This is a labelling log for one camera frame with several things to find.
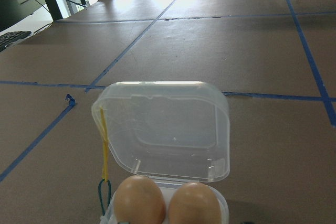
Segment yellow green rubber band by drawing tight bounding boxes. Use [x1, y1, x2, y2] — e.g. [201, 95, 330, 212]
[98, 107, 112, 216]

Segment brown egg in box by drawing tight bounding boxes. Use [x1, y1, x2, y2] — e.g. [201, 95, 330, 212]
[113, 175, 166, 223]
[168, 182, 222, 223]

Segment clear plastic egg box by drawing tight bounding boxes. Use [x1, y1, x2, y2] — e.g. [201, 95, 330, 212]
[91, 81, 230, 224]

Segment brown egg in box right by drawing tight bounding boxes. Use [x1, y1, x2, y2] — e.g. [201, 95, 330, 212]
[168, 182, 222, 223]

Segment black keyboard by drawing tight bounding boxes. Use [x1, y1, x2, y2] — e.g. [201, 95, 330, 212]
[1, 31, 32, 51]

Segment brown egg in box left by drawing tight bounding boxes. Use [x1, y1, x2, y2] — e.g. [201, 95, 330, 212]
[113, 175, 166, 223]

